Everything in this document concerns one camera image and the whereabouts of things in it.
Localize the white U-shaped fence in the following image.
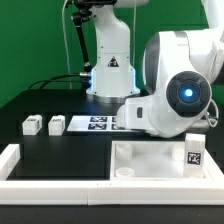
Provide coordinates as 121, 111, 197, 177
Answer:
0, 144, 224, 205

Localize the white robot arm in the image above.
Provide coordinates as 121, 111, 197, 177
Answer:
87, 0, 224, 138

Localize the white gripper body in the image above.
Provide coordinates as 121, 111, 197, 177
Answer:
116, 96, 154, 133

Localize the white square tabletop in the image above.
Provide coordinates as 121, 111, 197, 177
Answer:
110, 141, 224, 181

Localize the black cable bundle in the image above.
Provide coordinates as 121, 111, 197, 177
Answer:
27, 73, 91, 91

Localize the white marker sheet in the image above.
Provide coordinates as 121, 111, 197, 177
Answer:
67, 116, 128, 132

